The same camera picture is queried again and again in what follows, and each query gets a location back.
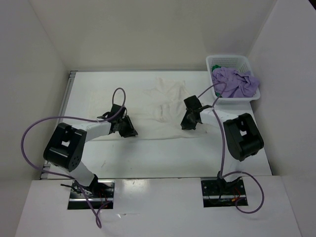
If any white t shirt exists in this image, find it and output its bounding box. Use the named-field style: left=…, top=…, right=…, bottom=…
left=86, top=77, right=211, bottom=140

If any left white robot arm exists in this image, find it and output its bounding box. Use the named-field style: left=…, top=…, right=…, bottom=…
left=43, top=116, right=138, bottom=198

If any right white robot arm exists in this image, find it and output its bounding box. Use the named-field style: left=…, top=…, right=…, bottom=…
left=181, top=105, right=264, bottom=194

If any purple t shirt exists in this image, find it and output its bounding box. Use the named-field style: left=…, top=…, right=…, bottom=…
left=212, top=67, right=260, bottom=98

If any green t shirt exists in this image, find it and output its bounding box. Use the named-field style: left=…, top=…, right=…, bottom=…
left=211, top=65, right=221, bottom=72

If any white plastic laundry basket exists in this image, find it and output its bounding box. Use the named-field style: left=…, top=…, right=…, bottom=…
left=206, top=55, right=261, bottom=104

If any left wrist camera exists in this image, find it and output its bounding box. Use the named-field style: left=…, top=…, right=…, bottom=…
left=97, top=104, right=126, bottom=122

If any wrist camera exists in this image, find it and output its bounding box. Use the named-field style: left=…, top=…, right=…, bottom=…
left=184, top=95, right=202, bottom=110
left=97, top=104, right=126, bottom=122

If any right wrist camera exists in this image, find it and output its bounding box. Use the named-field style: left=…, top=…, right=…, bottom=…
left=184, top=95, right=202, bottom=110

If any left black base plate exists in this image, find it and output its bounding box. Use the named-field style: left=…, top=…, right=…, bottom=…
left=64, top=181, right=115, bottom=210

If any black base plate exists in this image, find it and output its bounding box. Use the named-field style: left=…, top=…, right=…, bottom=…
left=64, top=181, right=115, bottom=210
left=201, top=178, right=248, bottom=208

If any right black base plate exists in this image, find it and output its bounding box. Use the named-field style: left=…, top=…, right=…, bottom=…
left=201, top=178, right=248, bottom=208

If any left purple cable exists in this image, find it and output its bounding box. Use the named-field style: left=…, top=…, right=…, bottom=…
left=21, top=87, right=129, bottom=229

